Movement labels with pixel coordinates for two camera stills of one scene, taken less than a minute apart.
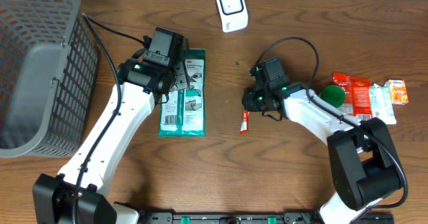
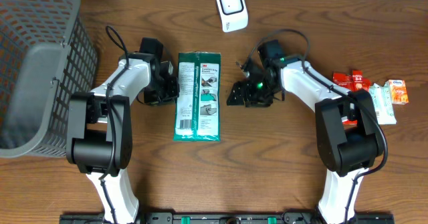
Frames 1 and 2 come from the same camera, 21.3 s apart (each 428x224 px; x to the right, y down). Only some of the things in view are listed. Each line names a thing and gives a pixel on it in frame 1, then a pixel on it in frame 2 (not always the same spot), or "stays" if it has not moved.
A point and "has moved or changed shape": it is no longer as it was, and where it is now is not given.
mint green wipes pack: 382,103 stays
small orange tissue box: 399,94 stays
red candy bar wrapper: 244,128 -> 357,79
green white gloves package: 182,110 has moved or changed shape
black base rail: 305,217 stays
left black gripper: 183,81 -> 171,83
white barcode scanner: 233,8 stays
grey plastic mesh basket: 49,67 stays
